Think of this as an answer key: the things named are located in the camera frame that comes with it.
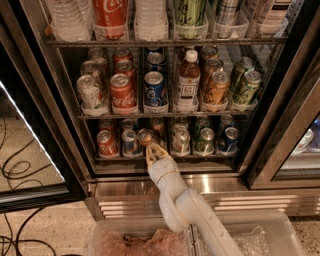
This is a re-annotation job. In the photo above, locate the clear water bottle centre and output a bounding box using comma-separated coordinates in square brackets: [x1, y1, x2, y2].
[134, 0, 168, 41]

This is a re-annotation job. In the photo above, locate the white blue can bottom front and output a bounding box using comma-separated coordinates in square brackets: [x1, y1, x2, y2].
[122, 129, 141, 157]

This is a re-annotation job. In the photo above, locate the white blue can bottom rear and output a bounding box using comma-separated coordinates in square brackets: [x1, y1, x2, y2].
[121, 118, 138, 131]

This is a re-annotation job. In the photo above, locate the white can middle front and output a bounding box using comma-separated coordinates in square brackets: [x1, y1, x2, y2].
[77, 75, 105, 110]

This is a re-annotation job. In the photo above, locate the brown tea bottle white cap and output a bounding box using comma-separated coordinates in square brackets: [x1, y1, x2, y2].
[175, 50, 201, 106]

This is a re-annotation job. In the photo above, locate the orange lacroix can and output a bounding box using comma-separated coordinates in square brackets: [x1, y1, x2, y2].
[200, 46, 219, 61]
[202, 58, 224, 84]
[203, 71, 230, 105]

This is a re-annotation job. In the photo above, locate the blue pepsi can middle front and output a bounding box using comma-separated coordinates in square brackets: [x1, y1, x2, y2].
[144, 71, 165, 107]

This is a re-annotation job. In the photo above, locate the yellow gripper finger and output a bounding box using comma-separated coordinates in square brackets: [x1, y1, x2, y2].
[146, 145, 154, 167]
[151, 143, 169, 160]

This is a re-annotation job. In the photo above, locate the green tall can top shelf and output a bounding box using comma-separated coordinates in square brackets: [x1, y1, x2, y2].
[173, 0, 206, 27]

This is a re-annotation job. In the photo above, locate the steel fridge base grille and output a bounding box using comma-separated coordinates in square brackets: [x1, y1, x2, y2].
[85, 174, 320, 220]

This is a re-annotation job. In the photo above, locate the right clear plastic bin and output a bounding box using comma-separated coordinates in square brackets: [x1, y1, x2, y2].
[189, 209, 306, 256]

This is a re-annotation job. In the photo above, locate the left clear plastic bin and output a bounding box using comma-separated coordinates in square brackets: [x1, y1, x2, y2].
[87, 218, 195, 256]

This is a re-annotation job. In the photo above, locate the red cola can middle rear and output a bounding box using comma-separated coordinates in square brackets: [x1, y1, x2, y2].
[113, 47, 133, 62]

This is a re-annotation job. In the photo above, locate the green lacroix can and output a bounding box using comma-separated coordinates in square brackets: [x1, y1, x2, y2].
[230, 57, 255, 92]
[233, 71, 262, 105]

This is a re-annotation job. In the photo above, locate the red cola can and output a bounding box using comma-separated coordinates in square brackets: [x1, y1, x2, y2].
[98, 119, 114, 133]
[113, 47, 133, 62]
[110, 73, 136, 109]
[97, 130, 118, 157]
[115, 60, 136, 78]

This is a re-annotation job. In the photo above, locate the green lacroix can rear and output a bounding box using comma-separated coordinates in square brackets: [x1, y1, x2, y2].
[230, 57, 255, 92]

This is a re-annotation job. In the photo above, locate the red cola can middle front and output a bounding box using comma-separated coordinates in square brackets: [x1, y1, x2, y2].
[110, 73, 136, 109]

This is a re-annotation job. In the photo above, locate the red cola can bottom front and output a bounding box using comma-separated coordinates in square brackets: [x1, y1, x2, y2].
[97, 130, 118, 157]

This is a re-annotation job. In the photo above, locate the black floor cable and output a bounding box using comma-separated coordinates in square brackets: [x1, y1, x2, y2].
[0, 206, 58, 256]

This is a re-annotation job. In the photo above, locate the red cola bottle top shelf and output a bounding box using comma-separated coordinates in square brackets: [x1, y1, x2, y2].
[92, 0, 128, 39]

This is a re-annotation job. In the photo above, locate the orange lacroix can front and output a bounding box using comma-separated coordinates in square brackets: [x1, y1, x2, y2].
[203, 71, 230, 105]

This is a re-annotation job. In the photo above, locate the red cola can bottom rear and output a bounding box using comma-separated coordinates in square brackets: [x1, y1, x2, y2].
[98, 119, 114, 133]

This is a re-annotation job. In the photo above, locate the silver green can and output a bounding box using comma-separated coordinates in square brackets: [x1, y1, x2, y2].
[172, 128, 190, 155]
[173, 116, 189, 129]

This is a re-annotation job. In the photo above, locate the open glass fridge door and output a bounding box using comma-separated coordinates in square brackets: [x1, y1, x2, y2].
[0, 0, 87, 213]

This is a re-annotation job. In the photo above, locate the right glass fridge door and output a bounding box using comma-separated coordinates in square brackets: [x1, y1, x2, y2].
[248, 70, 320, 189]

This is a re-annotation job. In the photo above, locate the clear water bottle left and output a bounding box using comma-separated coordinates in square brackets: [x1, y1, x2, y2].
[45, 0, 93, 42]

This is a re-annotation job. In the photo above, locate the orange soda can rear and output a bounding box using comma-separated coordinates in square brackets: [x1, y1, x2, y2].
[150, 117, 164, 134]

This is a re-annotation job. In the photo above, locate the white can middle rear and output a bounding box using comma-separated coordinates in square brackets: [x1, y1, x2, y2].
[88, 48, 107, 65]

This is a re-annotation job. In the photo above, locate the silver green can bottom rear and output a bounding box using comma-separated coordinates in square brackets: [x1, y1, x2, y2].
[173, 116, 189, 129]

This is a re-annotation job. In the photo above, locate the blue pepsi can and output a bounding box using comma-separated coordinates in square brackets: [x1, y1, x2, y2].
[144, 71, 165, 107]
[146, 52, 165, 72]

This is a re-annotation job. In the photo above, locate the plaid can top shelf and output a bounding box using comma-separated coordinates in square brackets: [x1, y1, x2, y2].
[215, 0, 241, 25]

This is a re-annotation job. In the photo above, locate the orange soda can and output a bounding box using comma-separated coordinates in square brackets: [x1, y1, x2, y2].
[137, 128, 166, 148]
[150, 117, 164, 134]

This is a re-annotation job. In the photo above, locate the orange soda can front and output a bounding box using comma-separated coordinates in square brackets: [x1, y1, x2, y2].
[137, 128, 166, 148]

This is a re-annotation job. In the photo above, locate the clear water bottle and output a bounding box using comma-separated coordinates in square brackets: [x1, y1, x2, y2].
[134, 0, 168, 41]
[45, 0, 93, 42]

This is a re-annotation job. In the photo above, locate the green lacroix can front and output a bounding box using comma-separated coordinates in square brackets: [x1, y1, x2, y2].
[233, 71, 262, 105]

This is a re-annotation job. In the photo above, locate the silver green can bottom front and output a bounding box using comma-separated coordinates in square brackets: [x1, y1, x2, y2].
[172, 128, 190, 155]

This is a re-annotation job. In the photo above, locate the clear plastic bin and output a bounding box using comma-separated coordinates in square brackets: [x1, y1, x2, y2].
[189, 209, 306, 256]
[87, 218, 195, 256]

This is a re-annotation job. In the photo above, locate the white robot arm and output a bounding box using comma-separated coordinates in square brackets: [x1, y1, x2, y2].
[146, 143, 243, 256]

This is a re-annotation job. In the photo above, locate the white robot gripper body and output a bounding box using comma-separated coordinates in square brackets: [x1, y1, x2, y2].
[148, 157, 187, 199]

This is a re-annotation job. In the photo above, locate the white blue can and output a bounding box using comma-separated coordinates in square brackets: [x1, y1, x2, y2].
[121, 118, 138, 131]
[122, 129, 141, 157]

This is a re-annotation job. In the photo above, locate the orange lacroix can rear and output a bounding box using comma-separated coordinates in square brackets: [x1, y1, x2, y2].
[200, 46, 219, 61]

